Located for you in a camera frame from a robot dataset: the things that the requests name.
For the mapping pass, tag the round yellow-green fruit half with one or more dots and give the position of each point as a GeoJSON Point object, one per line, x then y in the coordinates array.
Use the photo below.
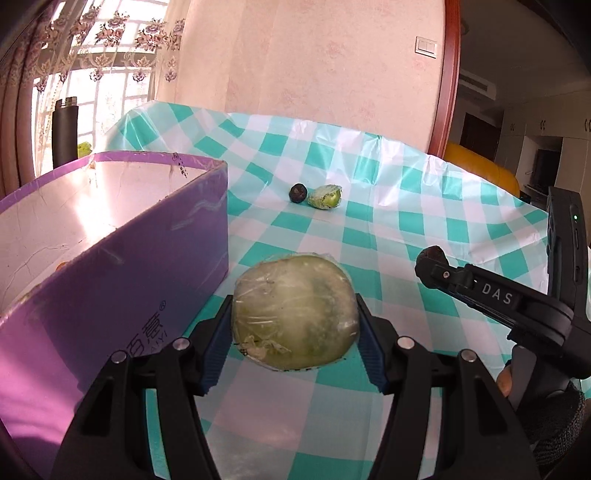
{"type": "Point", "coordinates": [295, 314]}

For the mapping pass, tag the person's right hand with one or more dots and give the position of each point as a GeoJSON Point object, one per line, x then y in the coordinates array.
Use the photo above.
{"type": "Point", "coordinates": [558, 420]}

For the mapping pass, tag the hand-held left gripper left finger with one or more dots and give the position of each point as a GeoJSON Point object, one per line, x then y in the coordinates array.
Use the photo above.
{"type": "Point", "coordinates": [214, 355]}

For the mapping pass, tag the white wall light switch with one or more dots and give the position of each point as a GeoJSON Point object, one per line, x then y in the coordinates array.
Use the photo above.
{"type": "Point", "coordinates": [425, 45]}

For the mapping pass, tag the dark brown round fruit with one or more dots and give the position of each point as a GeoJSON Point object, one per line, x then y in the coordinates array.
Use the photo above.
{"type": "Point", "coordinates": [298, 193]}
{"type": "Point", "coordinates": [434, 253]}

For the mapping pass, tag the white cabinet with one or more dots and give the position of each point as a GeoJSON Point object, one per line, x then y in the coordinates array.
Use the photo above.
{"type": "Point", "coordinates": [545, 120]}

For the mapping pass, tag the purple cardboard box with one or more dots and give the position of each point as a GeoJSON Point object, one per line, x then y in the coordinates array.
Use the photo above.
{"type": "Point", "coordinates": [92, 258]}

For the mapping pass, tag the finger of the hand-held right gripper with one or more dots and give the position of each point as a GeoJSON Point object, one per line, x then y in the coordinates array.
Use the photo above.
{"type": "Point", "coordinates": [485, 288]}

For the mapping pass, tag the ceiling air vent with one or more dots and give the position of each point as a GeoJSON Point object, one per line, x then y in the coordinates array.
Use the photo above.
{"type": "Point", "coordinates": [478, 83]}

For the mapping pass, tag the dark television screen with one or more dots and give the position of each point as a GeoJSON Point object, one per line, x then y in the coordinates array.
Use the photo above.
{"type": "Point", "coordinates": [545, 168]}

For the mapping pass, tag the wrapped green fruit wedge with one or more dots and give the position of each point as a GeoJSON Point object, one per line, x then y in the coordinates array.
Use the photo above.
{"type": "Point", "coordinates": [325, 196]}

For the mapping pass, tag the black cylinder with metal top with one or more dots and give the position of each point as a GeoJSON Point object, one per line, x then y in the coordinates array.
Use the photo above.
{"type": "Point", "coordinates": [64, 134]}

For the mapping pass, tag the small green object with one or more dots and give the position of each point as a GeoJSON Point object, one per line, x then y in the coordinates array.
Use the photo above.
{"type": "Point", "coordinates": [84, 148]}

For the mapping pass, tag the wooden door frame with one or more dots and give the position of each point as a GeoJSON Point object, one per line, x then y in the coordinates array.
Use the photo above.
{"type": "Point", "coordinates": [445, 78]}

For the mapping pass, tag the teal white checked tablecloth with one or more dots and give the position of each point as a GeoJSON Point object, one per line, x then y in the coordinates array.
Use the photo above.
{"type": "Point", "coordinates": [415, 221]}

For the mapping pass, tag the yellow sofa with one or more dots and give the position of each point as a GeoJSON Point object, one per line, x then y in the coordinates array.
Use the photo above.
{"type": "Point", "coordinates": [480, 168]}

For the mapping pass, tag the floral lace curtain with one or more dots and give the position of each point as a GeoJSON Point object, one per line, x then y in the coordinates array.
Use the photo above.
{"type": "Point", "coordinates": [115, 41]}

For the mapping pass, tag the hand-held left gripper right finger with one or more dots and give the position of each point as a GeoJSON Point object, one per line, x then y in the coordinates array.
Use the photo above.
{"type": "Point", "coordinates": [369, 350]}

